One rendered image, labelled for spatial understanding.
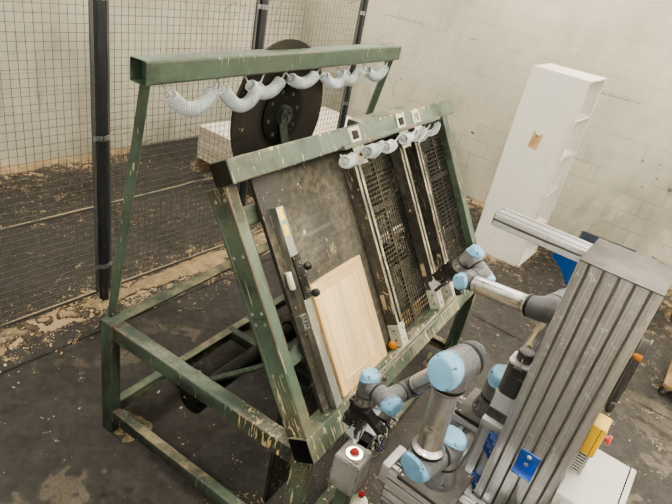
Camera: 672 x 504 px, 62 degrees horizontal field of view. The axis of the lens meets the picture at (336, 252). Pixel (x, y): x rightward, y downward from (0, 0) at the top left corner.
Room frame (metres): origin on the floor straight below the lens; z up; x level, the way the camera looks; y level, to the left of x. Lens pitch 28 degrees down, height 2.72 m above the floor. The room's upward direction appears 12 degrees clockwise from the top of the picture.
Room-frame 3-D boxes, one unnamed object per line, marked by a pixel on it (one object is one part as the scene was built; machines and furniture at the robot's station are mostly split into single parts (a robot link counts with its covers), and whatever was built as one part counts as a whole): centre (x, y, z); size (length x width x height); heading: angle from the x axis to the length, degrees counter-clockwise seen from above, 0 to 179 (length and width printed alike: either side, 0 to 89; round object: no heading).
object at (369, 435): (2.07, -0.39, 0.69); 0.50 x 0.14 x 0.24; 152
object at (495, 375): (1.95, -0.82, 1.20); 0.13 x 0.12 x 0.14; 135
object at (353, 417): (1.66, -0.22, 1.14); 0.09 x 0.08 x 0.12; 63
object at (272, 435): (2.96, 0.03, 0.41); 2.20 x 1.38 x 0.83; 152
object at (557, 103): (5.97, -1.91, 1.03); 0.61 x 0.58 x 2.05; 148
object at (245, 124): (3.07, 0.44, 1.85); 0.80 x 0.06 x 0.80; 152
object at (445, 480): (1.52, -0.55, 1.09); 0.15 x 0.15 x 0.10
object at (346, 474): (1.65, -0.25, 0.84); 0.12 x 0.12 x 0.18; 62
